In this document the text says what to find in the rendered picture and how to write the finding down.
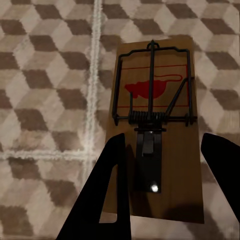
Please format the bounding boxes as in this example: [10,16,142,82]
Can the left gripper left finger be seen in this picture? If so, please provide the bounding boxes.
[56,133,132,240]

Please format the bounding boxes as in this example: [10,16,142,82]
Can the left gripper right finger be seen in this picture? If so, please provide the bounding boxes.
[201,133,240,223]

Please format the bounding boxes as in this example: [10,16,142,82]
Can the mousetrap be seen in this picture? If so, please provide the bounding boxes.
[101,37,205,224]

